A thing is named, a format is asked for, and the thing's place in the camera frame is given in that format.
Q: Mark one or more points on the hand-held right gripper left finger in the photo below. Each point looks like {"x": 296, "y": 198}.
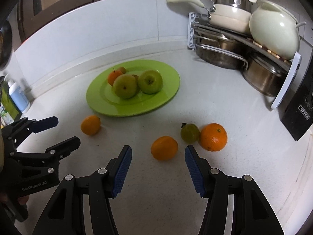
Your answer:
{"x": 121, "y": 173}

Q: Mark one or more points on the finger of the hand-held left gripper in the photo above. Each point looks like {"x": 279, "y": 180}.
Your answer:
{"x": 66, "y": 145}
{"x": 45, "y": 123}

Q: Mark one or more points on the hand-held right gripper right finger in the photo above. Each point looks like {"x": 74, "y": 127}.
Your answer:
{"x": 194, "y": 173}

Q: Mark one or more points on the green plate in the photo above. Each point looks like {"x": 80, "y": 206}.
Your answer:
{"x": 156, "y": 102}

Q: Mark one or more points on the small orange with stem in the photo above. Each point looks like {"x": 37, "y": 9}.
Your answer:
{"x": 113, "y": 78}

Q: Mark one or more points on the yellow-green apple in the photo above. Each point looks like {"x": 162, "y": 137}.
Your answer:
{"x": 125, "y": 87}

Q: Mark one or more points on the small brown fruit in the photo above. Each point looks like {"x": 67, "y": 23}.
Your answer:
{"x": 122, "y": 69}
{"x": 135, "y": 76}

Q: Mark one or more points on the green apple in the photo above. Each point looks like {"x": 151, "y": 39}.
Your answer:
{"x": 150, "y": 82}

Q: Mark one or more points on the person's left hand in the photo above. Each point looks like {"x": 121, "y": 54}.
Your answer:
{"x": 23, "y": 200}

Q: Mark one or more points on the white pump bottle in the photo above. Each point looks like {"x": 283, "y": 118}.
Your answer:
{"x": 19, "y": 98}

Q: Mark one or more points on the green dish soap bottle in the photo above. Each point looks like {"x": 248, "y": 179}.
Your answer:
{"x": 8, "y": 107}

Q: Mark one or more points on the green mandarin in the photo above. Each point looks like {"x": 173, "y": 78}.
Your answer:
{"x": 189, "y": 133}

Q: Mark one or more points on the large orange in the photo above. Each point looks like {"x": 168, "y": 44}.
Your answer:
{"x": 213, "y": 137}

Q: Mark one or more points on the black frying pan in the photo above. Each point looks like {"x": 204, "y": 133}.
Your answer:
{"x": 5, "y": 46}

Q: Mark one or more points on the deep steel pot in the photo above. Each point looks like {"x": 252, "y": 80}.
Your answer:
{"x": 264, "y": 76}

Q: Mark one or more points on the wide steel pot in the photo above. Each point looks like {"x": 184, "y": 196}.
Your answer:
{"x": 220, "y": 56}

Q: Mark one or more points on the black knife block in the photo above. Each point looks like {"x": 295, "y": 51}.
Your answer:
{"x": 298, "y": 112}

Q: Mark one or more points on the grey pot rack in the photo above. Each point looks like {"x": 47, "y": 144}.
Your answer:
{"x": 285, "y": 88}

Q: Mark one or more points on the cream ceramic pot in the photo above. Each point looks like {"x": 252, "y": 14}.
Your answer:
{"x": 273, "y": 29}

